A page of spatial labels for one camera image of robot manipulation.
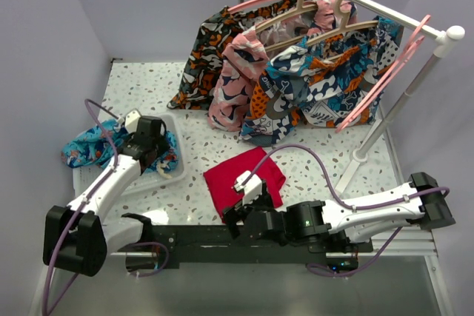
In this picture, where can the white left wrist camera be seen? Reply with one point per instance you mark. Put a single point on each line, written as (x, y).
(130, 121)

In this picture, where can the silver clothes rack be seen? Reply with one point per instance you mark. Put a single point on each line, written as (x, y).
(445, 40)

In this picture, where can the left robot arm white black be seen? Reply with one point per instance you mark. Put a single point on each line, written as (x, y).
(75, 238)

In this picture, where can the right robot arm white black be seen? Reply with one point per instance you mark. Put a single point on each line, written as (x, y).
(338, 225)

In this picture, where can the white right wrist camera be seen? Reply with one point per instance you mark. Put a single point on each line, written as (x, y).
(249, 186)

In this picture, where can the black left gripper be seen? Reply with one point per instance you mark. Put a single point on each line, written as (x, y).
(163, 146)

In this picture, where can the beige hanger front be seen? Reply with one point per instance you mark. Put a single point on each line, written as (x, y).
(344, 26)

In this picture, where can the blue shark print shorts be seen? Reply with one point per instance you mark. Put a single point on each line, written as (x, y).
(91, 147)

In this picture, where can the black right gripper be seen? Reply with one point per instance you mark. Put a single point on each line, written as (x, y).
(234, 214)

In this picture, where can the white plastic basket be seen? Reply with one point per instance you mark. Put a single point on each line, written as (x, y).
(177, 169)

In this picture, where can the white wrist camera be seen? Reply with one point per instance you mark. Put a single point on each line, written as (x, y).
(130, 121)
(249, 186)

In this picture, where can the black orange camo shorts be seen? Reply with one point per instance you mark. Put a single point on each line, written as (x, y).
(204, 65)

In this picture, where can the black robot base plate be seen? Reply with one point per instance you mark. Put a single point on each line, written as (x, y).
(213, 244)

